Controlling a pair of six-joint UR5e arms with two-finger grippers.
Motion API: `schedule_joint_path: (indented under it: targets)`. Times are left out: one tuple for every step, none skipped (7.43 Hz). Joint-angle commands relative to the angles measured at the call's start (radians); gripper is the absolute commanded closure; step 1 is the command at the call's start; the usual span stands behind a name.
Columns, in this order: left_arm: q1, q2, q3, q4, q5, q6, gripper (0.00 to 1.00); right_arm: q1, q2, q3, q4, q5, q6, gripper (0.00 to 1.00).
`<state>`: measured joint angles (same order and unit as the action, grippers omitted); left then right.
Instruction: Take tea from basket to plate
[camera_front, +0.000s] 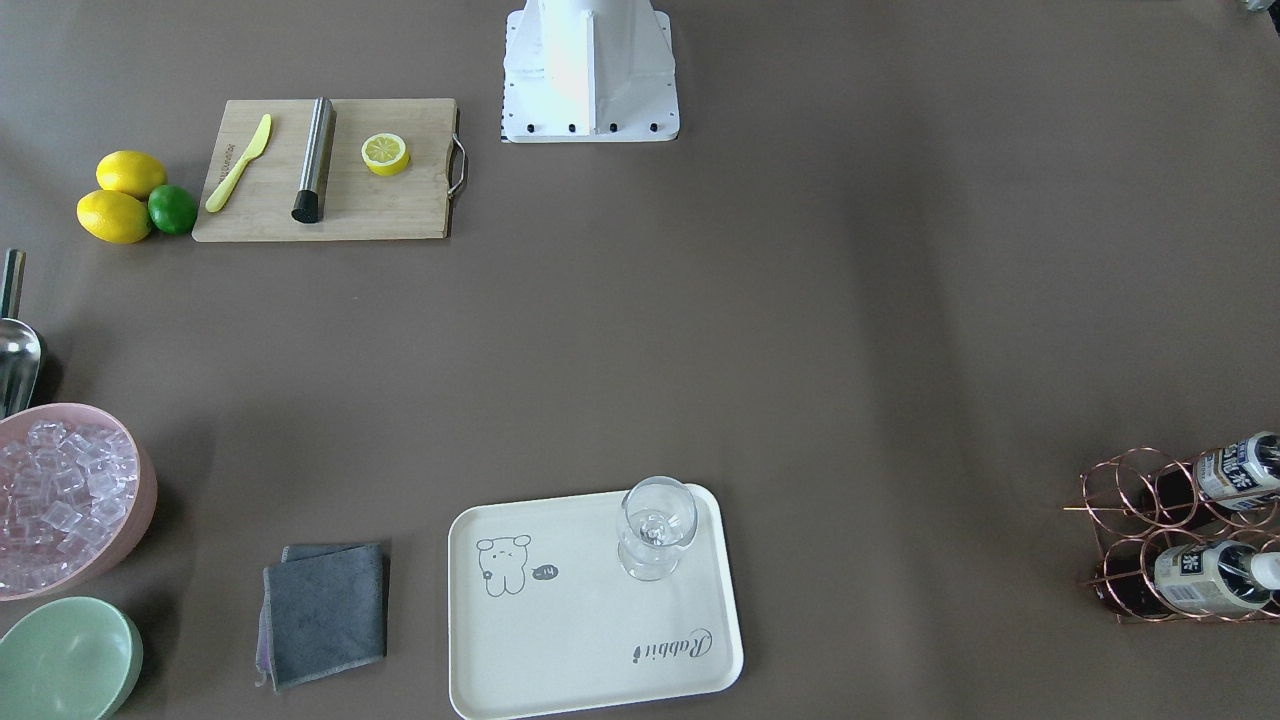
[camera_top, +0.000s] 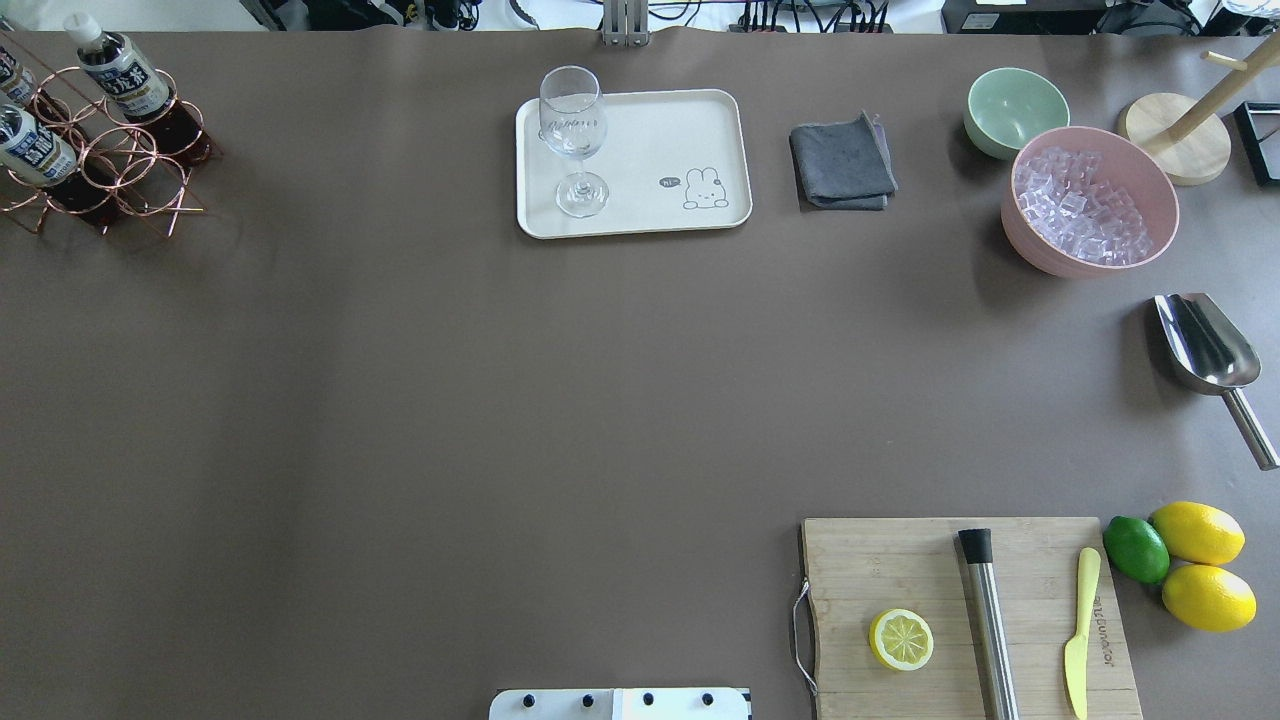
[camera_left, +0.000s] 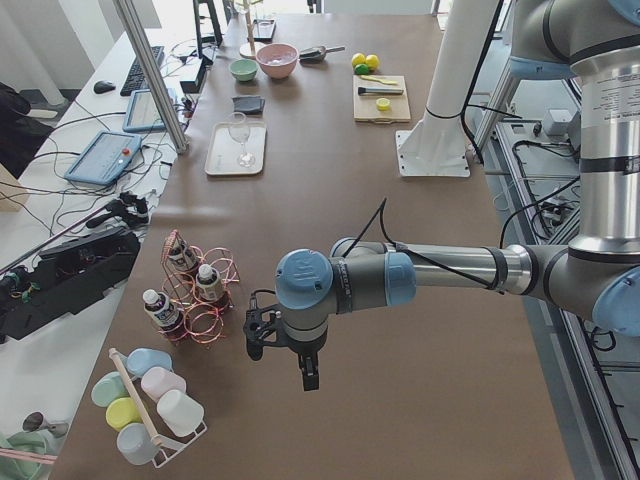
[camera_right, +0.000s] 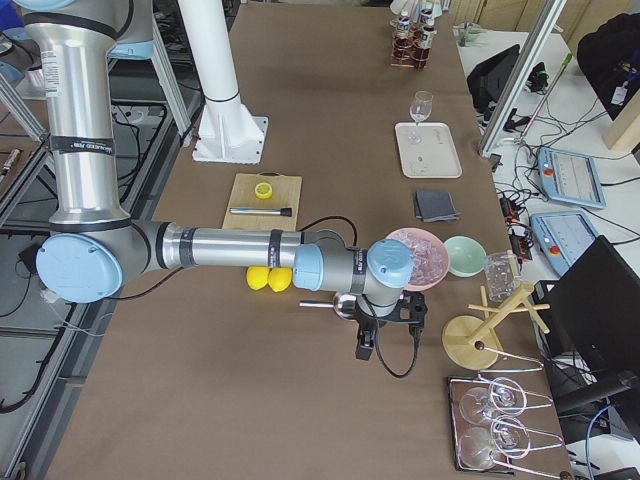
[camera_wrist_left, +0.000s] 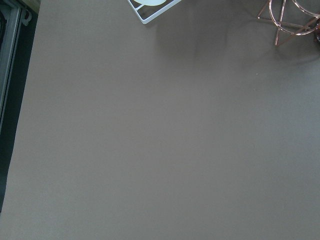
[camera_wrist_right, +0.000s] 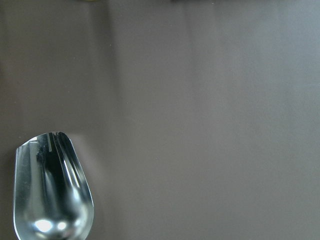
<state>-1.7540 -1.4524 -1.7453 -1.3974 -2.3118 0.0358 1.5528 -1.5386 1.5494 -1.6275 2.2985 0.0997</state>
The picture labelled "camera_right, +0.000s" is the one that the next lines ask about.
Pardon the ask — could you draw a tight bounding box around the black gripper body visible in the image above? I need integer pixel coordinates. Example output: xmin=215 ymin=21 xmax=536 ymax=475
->
xmin=354 ymin=292 xmax=428 ymax=361

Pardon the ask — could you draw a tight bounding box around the copper wire bottle basket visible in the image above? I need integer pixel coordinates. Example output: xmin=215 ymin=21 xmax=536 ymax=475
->
xmin=390 ymin=18 xmax=426 ymax=70

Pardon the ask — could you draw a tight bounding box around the tea bottle one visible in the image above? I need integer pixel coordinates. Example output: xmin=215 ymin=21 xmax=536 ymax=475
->
xmin=392 ymin=10 xmax=411 ymax=63

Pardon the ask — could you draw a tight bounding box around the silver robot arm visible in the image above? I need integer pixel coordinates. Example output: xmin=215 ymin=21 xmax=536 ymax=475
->
xmin=22 ymin=1 xmax=427 ymax=360

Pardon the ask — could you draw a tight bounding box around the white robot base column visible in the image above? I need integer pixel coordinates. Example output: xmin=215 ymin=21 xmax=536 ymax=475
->
xmin=179 ymin=0 xmax=268 ymax=165

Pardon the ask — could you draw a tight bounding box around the tea bottle three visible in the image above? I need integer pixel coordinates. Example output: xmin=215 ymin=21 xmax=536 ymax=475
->
xmin=415 ymin=25 xmax=435 ymax=69

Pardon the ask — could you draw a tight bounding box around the tea bottle two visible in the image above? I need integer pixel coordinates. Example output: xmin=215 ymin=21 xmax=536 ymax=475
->
xmin=418 ymin=1 xmax=434 ymax=25

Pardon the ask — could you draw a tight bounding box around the pink bowl of ice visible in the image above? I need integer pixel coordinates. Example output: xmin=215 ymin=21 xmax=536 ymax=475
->
xmin=387 ymin=227 xmax=450 ymax=291

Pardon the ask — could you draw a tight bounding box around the wooden cup tree stand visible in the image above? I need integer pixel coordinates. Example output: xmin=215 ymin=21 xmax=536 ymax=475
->
xmin=442 ymin=282 xmax=551 ymax=372

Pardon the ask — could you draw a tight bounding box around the steel ice scoop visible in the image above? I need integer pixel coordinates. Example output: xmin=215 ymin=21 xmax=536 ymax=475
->
xmin=298 ymin=292 xmax=356 ymax=321

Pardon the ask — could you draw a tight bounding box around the green bowl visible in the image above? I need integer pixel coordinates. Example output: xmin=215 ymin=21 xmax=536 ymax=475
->
xmin=444 ymin=236 xmax=486 ymax=278

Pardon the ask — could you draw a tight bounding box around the glass mug on stand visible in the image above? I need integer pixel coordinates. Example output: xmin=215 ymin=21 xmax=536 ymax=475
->
xmin=484 ymin=251 xmax=520 ymax=302

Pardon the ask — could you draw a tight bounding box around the grey folded cloth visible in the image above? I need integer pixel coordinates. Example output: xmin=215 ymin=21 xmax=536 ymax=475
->
xmin=414 ymin=190 xmax=459 ymax=223

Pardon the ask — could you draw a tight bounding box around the black wine glass rack tray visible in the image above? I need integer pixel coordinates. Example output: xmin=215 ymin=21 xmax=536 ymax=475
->
xmin=447 ymin=376 xmax=515 ymax=478

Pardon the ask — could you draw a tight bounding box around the hanging wine glass upper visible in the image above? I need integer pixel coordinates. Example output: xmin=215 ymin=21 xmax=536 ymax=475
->
xmin=459 ymin=377 xmax=553 ymax=425

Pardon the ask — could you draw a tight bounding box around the hanging wine glass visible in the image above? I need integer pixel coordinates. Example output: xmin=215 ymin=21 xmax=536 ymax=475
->
xmin=457 ymin=415 xmax=565 ymax=471
xmin=459 ymin=377 xmax=553 ymax=425

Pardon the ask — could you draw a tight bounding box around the yellow lemon right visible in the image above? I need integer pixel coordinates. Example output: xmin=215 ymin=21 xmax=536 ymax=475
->
xmin=267 ymin=267 xmax=293 ymax=293

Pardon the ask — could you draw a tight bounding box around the yellow lemon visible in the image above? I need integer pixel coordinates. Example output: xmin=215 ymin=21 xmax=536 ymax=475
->
xmin=245 ymin=266 xmax=270 ymax=291
xmin=267 ymin=267 xmax=293 ymax=293

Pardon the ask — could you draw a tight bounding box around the hanging wine glass lower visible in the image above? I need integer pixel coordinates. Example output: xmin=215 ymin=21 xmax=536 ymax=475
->
xmin=457 ymin=415 xmax=565 ymax=471

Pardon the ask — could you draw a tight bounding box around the yellow lemon left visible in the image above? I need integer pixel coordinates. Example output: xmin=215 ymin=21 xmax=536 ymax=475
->
xmin=245 ymin=266 xmax=270 ymax=291

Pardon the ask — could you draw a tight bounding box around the white rabbit tray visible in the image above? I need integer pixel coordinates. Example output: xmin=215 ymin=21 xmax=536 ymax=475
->
xmin=395 ymin=122 xmax=462 ymax=179

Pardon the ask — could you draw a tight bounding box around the steel muddler black tip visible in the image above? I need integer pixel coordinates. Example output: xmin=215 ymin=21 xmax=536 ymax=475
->
xmin=228 ymin=207 xmax=293 ymax=217

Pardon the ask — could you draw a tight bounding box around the blue teach pendant near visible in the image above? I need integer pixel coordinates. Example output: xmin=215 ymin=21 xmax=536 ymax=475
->
xmin=530 ymin=210 xmax=598 ymax=276

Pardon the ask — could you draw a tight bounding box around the blue teach pendant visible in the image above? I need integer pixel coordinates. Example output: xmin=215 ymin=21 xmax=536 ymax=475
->
xmin=537 ymin=147 xmax=606 ymax=209
xmin=530 ymin=210 xmax=598 ymax=276

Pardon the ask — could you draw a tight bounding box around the bamboo cutting board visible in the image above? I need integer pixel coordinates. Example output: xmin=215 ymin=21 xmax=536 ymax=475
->
xmin=222 ymin=173 xmax=302 ymax=231

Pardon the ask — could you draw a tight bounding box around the black monitor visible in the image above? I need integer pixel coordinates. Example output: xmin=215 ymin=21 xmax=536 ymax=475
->
xmin=547 ymin=236 xmax=639 ymax=422

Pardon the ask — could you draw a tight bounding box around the half lemon slice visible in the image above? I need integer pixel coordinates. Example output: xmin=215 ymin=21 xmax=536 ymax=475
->
xmin=254 ymin=182 xmax=273 ymax=200

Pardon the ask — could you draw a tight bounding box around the wine glass on tray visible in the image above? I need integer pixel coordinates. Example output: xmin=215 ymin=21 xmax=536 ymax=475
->
xmin=408 ymin=90 xmax=434 ymax=144

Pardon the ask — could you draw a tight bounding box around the blue teach pendant far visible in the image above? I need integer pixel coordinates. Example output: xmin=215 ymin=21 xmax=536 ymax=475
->
xmin=537 ymin=147 xmax=606 ymax=209

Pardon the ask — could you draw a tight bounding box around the black laptop bag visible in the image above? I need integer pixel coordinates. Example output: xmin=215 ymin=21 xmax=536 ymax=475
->
xmin=467 ymin=44 xmax=520 ymax=113

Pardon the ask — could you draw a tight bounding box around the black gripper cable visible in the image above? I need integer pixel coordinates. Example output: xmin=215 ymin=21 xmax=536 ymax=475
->
xmin=299 ymin=215 xmax=422 ymax=379

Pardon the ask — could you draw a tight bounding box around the aluminium frame post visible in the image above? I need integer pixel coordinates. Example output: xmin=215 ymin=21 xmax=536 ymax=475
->
xmin=478 ymin=0 xmax=566 ymax=158

